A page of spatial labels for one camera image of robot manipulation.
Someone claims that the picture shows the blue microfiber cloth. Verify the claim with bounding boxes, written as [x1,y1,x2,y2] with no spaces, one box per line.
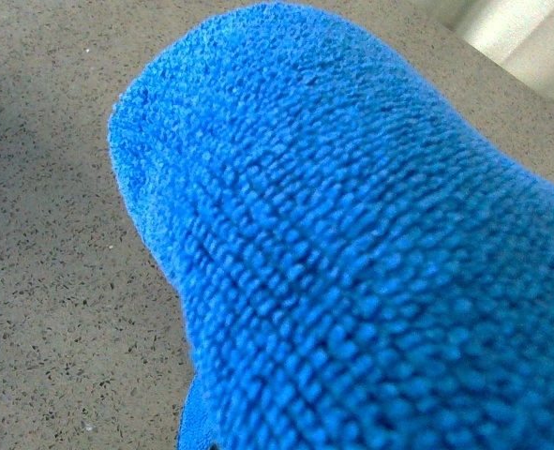
[109,2,554,449]

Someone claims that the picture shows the white pleated curtain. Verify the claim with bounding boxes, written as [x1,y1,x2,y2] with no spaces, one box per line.
[431,1,554,102]

